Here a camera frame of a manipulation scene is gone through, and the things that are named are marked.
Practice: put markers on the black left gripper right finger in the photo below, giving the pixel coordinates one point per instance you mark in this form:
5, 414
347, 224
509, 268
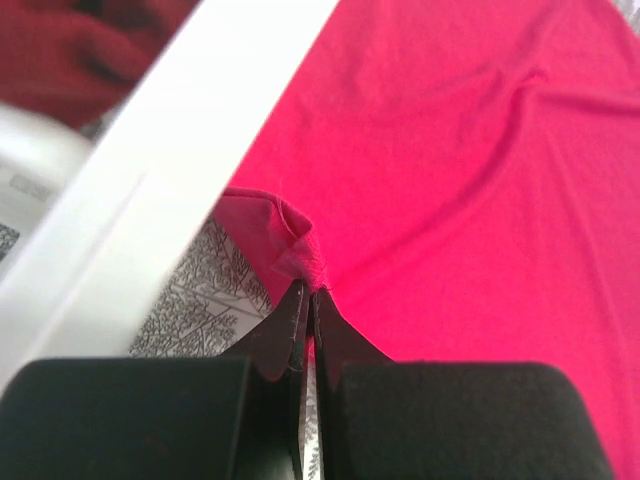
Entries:
381, 419

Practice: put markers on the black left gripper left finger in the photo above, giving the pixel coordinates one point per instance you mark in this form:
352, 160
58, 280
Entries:
232, 416

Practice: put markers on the bright pink t shirt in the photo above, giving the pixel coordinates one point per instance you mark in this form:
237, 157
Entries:
450, 190

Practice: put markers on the floral patterned table mat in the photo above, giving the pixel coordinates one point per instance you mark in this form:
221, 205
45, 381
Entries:
210, 295

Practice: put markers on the white plastic laundry basket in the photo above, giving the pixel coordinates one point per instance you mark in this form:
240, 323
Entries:
86, 270

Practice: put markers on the dark red crumpled t shirt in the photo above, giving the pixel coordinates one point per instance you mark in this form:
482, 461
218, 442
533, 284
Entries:
75, 60

